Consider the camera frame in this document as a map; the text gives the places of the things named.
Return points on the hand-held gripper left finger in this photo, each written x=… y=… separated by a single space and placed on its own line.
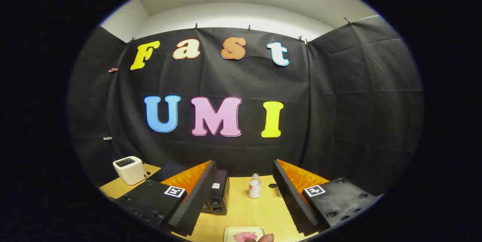
x=203 y=193

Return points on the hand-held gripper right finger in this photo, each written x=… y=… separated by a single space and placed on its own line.
x=288 y=193

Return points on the black toaster oven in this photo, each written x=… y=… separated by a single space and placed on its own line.
x=218 y=193

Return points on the cream square tray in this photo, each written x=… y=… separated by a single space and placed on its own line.
x=230 y=234

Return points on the pink round food slice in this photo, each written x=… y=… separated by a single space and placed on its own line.
x=243 y=237

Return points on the cream pop-up toaster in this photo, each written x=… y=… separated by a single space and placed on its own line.
x=130 y=170

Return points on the clear bottle with white label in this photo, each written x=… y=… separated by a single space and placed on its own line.
x=255 y=188

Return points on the black backdrop cloth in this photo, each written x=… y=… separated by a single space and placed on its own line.
x=339 y=102

